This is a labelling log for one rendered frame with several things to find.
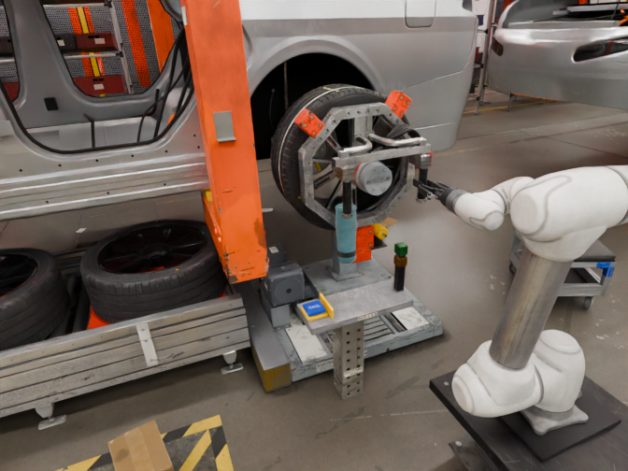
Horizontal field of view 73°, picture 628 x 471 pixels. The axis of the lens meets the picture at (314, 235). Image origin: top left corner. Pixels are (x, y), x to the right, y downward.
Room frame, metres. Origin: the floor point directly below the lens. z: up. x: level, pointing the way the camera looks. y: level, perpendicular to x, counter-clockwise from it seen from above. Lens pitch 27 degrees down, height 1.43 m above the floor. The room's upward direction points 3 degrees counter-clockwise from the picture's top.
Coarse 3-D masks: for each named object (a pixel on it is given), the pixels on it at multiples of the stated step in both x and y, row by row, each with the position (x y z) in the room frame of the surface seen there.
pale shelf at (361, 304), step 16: (368, 288) 1.45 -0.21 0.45; (384, 288) 1.44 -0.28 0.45; (336, 304) 1.35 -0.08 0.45; (352, 304) 1.34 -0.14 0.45; (368, 304) 1.34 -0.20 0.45; (384, 304) 1.33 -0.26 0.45; (400, 304) 1.33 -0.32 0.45; (304, 320) 1.28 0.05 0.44; (320, 320) 1.26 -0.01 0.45; (336, 320) 1.25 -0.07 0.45; (352, 320) 1.26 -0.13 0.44
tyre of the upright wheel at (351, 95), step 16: (304, 96) 1.98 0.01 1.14; (320, 96) 1.86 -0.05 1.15; (336, 96) 1.82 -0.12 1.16; (352, 96) 1.84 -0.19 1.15; (368, 96) 1.87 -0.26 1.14; (384, 96) 1.90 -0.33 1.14; (288, 112) 1.93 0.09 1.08; (320, 112) 1.79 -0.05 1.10; (272, 144) 1.92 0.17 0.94; (288, 144) 1.75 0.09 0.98; (272, 160) 1.91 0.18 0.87; (288, 160) 1.74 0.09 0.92; (288, 176) 1.74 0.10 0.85; (288, 192) 1.74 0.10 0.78; (304, 208) 1.76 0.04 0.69; (320, 224) 1.78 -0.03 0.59
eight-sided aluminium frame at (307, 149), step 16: (336, 112) 1.72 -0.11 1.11; (352, 112) 1.75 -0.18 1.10; (368, 112) 1.77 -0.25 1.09; (384, 112) 1.79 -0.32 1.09; (304, 144) 1.73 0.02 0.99; (320, 144) 1.70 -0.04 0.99; (304, 160) 1.67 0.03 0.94; (304, 176) 1.67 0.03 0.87; (400, 176) 1.90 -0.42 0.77; (304, 192) 1.68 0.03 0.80; (400, 192) 1.83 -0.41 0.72; (320, 208) 1.69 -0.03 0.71; (384, 208) 1.81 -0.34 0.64; (368, 224) 1.78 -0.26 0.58
